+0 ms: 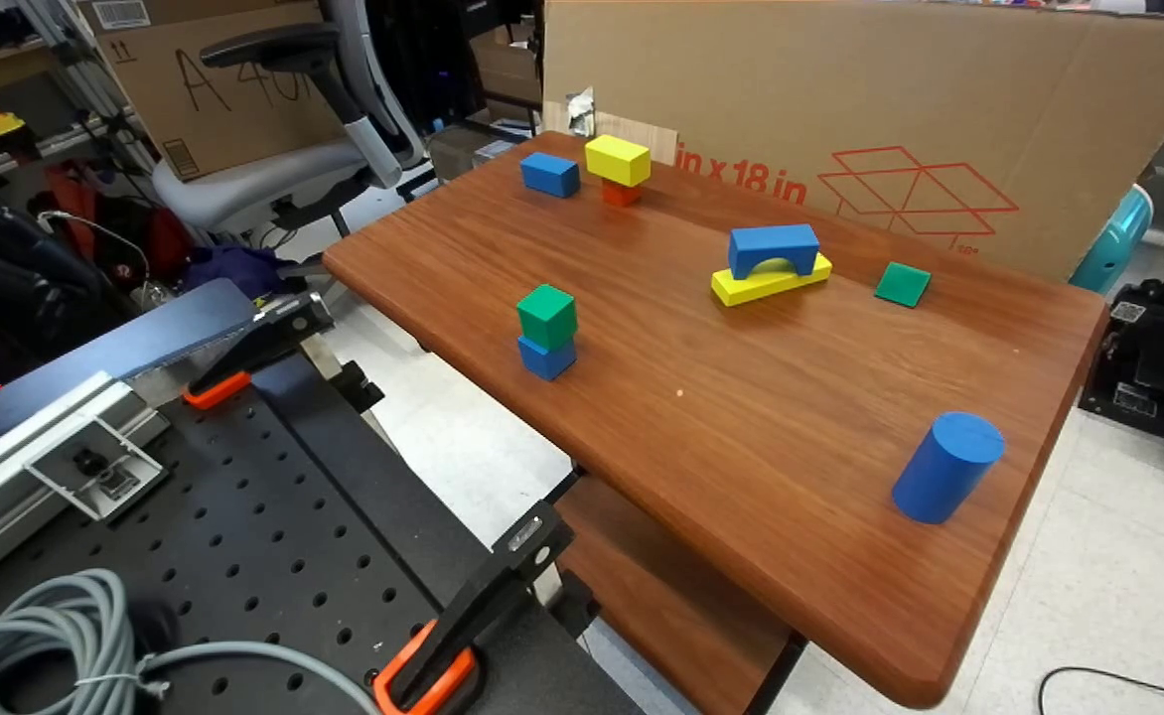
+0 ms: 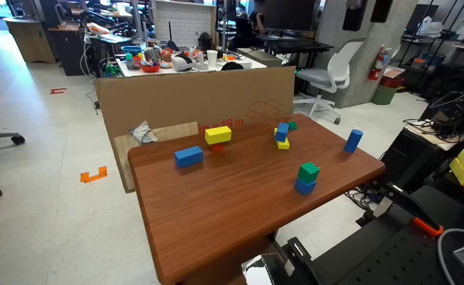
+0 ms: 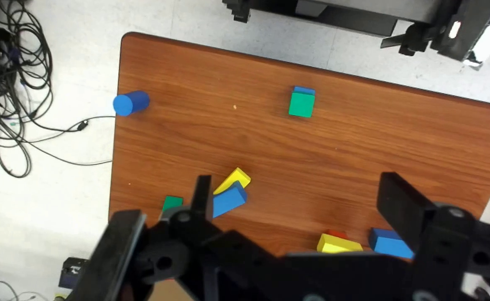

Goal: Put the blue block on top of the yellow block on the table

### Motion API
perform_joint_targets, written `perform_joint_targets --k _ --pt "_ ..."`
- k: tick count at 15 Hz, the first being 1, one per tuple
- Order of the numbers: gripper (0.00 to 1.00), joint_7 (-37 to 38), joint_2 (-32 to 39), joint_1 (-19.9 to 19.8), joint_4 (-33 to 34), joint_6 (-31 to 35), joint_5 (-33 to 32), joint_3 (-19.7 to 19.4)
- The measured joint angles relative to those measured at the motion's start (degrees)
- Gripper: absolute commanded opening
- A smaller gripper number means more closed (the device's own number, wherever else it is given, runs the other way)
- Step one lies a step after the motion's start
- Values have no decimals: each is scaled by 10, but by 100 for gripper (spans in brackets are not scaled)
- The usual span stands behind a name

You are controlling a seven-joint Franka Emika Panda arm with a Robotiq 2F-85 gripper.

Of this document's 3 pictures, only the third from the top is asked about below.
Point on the black metal frame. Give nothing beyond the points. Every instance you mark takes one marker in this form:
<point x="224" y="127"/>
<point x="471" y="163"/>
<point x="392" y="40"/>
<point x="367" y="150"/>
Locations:
<point x="353" y="16"/>

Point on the blue cylinder block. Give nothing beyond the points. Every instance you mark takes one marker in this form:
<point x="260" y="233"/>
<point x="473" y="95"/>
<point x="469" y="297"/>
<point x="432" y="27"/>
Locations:
<point x="130" y="103"/>

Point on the yellow wedge block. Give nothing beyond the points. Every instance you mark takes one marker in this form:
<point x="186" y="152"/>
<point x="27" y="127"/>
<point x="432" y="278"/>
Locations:
<point x="233" y="179"/>

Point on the small dark box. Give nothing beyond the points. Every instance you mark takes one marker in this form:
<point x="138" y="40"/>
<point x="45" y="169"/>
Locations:
<point x="72" y="272"/>

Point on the yellow rectangular block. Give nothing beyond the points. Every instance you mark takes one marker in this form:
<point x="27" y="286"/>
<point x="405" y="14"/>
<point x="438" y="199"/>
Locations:
<point x="338" y="244"/>

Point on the green cube block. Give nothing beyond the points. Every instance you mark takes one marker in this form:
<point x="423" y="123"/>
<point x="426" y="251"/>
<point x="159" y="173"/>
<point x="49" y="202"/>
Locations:
<point x="301" y="105"/>

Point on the small green block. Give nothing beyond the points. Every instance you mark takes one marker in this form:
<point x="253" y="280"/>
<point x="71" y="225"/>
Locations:
<point x="172" y="202"/>

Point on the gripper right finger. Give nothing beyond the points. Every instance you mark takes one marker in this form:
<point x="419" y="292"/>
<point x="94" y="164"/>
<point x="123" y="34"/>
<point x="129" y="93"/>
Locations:
<point x="445" y="234"/>

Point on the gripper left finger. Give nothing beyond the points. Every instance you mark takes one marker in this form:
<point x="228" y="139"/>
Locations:
<point x="186" y="234"/>

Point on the blue rectangular block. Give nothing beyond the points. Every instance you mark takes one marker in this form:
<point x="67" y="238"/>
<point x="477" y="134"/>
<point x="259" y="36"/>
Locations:
<point x="387" y="243"/>

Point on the red block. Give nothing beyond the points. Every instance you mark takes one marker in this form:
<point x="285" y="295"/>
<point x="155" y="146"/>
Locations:
<point x="337" y="234"/>

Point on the blue wedge block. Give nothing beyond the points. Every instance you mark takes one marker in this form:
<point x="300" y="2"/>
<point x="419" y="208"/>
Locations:
<point x="227" y="200"/>

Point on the small blue block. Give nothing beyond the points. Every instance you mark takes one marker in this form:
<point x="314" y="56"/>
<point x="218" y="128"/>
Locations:
<point x="304" y="90"/>

